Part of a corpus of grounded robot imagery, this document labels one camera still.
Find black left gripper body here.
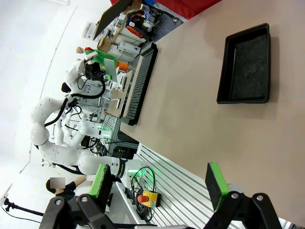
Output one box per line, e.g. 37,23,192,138
83,62,106,82

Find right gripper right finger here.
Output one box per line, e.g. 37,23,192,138
204,161,284,229

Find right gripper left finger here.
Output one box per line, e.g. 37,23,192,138
39,163,116,229

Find green PCB board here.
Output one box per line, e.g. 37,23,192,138
103,58,118,83

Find black slotted PCB rack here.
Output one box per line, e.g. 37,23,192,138
120,42,159,126

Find figure with green top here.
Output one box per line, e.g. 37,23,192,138
76,46,136,72

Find person in black shirt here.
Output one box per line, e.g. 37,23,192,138
46,175,93,201

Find wooden workbench board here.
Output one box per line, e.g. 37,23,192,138
106,70,134,118

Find yellow emergency stop box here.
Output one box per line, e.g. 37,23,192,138
137,190,161,208

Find cluttered storage shelf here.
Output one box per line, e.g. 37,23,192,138
95,3,184,63

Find black tripod stand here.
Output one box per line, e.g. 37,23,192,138
0,183,44,218

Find person in red jacket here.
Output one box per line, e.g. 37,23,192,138
111,0,222,20

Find black plastic tray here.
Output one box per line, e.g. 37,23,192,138
216,22,271,104

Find black corrugated hose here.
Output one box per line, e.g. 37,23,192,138
44,77,107,127

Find aluminium profile table frame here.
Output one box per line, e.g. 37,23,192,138
115,143,241,229

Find black coiled cable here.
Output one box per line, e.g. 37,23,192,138
130,166,156,220

